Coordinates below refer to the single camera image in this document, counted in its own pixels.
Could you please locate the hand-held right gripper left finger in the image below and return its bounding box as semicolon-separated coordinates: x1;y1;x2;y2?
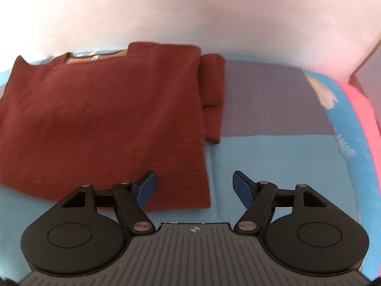
54;170;157;236

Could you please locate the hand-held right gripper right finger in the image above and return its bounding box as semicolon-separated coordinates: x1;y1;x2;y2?
233;170;337;235

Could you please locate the maroon long-sleeved sweater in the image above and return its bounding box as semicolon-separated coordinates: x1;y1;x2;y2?
0;42;226;210

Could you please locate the blue and grey bed sheet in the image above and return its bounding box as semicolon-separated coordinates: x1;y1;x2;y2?
0;52;381;286

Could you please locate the pink blanket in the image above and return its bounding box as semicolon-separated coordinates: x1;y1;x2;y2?
339;81;381;191

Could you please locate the brown wooden furniture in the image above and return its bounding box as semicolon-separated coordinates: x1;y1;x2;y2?
350;43;381;88

